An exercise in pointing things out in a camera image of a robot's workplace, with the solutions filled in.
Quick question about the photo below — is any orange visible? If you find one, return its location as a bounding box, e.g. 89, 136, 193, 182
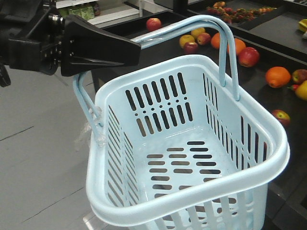
211, 33, 220, 50
234, 38, 246, 56
265, 66, 292, 88

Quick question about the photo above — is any dark red apple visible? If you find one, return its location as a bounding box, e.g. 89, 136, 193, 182
183, 42, 199, 55

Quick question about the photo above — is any red apple front left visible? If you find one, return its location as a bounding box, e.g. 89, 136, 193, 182
272, 109, 291, 127

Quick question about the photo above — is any black upper display shelf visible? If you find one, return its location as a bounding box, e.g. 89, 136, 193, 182
155, 0, 307, 61

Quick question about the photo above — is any red apple far corner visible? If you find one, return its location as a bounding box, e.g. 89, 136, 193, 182
146, 18, 162, 32

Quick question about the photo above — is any orange middle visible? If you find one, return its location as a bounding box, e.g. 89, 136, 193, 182
265, 66, 292, 88

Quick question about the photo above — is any white store shelving unit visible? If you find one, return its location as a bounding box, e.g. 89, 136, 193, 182
56, 0, 143, 27

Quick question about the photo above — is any yellow round fruit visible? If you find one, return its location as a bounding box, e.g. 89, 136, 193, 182
295, 81, 307, 101

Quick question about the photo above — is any small pink red apple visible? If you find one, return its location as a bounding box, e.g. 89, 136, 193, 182
197, 33, 211, 46

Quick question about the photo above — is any orange left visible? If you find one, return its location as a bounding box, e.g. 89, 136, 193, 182
211, 33, 220, 50

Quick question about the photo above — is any yellow apple front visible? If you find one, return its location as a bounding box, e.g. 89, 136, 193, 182
179, 34, 195, 49

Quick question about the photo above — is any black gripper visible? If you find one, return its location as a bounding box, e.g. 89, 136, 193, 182
0, 0, 141, 87

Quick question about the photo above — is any large red apple back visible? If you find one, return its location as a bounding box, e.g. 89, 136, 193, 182
238, 47, 260, 68

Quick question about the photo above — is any cherry tomato pile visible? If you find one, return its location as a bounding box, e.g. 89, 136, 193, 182
206, 1, 277, 23

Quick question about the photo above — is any red chili pepper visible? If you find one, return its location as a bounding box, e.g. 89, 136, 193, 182
287, 84, 300, 92

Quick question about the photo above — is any yellow apple back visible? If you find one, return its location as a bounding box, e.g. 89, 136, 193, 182
190, 27, 206, 39

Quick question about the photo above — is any light blue plastic basket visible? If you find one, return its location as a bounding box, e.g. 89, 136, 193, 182
73, 15, 290, 230

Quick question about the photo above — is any red yellow apple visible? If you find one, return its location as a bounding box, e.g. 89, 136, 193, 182
292, 69, 307, 84

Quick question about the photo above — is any black wooden display table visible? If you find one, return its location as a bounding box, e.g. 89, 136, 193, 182
92, 11, 307, 219

